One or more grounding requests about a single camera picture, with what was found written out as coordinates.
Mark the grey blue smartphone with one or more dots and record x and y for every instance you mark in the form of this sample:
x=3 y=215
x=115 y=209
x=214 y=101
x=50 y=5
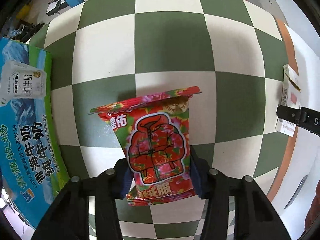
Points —
x=297 y=190

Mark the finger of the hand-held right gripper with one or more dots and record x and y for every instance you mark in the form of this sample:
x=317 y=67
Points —
x=288 y=115

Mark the cardboard box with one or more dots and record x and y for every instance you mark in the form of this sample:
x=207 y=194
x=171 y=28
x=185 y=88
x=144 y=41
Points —
x=25 y=130

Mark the green white checkered tablecloth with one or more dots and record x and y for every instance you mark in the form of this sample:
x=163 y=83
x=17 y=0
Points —
x=175 y=42

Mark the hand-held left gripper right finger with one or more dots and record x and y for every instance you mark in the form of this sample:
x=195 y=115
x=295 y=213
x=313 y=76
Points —
x=197 y=180

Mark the white flat board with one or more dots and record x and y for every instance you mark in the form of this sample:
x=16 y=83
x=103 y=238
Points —
x=270 y=3

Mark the person's right forearm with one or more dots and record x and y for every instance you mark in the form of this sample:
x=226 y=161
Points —
x=314 y=206

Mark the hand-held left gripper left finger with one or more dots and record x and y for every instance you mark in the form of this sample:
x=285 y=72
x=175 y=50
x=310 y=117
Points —
x=125 y=182

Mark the red floral snack packet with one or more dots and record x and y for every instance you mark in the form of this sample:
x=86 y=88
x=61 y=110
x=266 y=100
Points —
x=157 y=142

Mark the black folding stroller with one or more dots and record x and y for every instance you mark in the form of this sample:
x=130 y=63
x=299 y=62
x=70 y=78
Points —
x=25 y=27

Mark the small white paper box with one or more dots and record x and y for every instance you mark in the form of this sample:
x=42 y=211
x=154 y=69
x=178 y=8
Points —
x=291 y=97

